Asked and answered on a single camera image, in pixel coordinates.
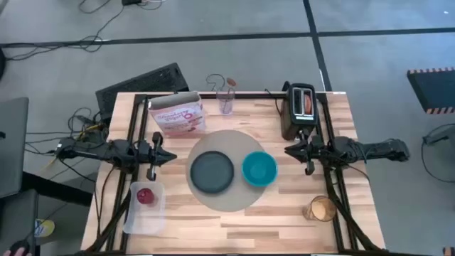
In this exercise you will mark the pink strawberry yogurt cereal box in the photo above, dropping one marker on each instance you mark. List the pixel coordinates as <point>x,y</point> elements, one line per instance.
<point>177,117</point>

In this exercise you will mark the round grey placemat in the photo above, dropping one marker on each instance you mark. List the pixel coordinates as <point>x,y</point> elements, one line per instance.
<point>227,142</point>

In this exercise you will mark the dark green plate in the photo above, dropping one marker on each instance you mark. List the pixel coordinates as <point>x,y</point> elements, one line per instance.
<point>212,172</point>

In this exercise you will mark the black toaster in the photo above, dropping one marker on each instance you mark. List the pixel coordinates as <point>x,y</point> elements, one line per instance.
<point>293,126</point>

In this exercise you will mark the black hazard striped mat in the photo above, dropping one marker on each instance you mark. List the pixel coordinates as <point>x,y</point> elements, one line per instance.
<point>432,89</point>

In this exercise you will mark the yellow round object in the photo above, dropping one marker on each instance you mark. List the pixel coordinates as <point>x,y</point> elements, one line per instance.
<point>44,227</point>

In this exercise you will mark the amber tumbler of juice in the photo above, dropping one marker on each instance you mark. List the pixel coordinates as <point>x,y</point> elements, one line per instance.
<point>320,209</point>

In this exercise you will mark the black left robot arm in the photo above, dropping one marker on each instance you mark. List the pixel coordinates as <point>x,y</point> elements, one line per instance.
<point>92,151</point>

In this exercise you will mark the grey laptop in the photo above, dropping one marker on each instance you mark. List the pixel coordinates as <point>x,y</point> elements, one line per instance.
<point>12,145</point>

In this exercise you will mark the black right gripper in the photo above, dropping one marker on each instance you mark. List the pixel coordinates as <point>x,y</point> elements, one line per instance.
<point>320,151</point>

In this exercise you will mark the toasted bagel half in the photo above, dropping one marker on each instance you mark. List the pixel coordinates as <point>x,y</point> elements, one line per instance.
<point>308,104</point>

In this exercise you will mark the dark grey case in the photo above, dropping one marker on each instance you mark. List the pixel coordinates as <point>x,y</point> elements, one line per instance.
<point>17,220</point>

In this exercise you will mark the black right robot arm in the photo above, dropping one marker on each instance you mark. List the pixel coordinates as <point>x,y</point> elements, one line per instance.
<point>373,149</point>

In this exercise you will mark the black power brick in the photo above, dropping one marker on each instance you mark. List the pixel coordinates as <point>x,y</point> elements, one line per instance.
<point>131,2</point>

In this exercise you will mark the person's hand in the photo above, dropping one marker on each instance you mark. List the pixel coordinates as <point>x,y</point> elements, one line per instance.
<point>16,252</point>

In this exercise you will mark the black keyboard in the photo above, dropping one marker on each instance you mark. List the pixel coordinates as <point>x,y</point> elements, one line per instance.
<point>142,83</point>

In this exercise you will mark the gold metal spoon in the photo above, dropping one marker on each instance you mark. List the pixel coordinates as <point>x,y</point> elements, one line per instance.
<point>231,81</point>

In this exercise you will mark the teal bowl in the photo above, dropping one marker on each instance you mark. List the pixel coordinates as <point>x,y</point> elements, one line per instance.
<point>259,169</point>

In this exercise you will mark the red apple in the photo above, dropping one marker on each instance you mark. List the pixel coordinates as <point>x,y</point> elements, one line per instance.
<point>145,196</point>

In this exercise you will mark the clear plastic container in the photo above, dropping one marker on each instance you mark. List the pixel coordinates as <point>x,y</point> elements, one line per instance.
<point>145,220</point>

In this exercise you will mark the clear drinking glass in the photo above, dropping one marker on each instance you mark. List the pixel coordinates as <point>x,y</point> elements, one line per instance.
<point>225,105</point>

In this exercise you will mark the round grey stand base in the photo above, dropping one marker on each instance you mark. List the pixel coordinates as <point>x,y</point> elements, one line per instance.
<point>440,156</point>

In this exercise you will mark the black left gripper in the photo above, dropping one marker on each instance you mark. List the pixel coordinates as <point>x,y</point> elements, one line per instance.
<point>151,154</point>

